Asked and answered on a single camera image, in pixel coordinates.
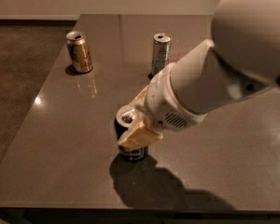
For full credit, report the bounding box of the silver redbull can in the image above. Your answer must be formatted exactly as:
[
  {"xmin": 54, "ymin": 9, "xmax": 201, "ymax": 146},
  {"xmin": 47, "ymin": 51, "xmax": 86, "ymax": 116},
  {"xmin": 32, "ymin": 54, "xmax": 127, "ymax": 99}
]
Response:
[{"xmin": 151, "ymin": 33, "xmax": 172, "ymax": 76}]

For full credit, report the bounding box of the dark blue pepsi can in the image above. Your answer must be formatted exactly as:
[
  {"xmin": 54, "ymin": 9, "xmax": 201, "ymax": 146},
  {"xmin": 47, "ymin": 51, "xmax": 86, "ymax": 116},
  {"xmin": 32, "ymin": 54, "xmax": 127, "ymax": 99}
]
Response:
[{"xmin": 114, "ymin": 105, "xmax": 148, "ymax": 162}]

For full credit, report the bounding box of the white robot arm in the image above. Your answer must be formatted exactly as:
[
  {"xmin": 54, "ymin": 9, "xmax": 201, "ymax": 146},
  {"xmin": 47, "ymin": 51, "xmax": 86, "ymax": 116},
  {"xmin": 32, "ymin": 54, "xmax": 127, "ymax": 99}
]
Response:
[{"xmin": 116, "ymin": 0, "xmax": 280, "ymax": 151}]

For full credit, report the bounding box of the gold soda can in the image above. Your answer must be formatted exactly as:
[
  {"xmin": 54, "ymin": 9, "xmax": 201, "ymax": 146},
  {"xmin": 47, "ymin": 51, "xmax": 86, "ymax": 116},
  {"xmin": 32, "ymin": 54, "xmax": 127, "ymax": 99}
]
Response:
[{"xmin": 66, "ymin": 31, "xmax": 93, "ymax": 74}]

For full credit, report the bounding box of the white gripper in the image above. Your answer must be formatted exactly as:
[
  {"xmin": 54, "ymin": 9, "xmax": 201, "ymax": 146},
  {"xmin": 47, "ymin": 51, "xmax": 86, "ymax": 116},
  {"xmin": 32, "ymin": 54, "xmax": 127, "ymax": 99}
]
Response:
[{"xmin": 118, "ymin": 63, "xmax": 206, "ymax": 150}]

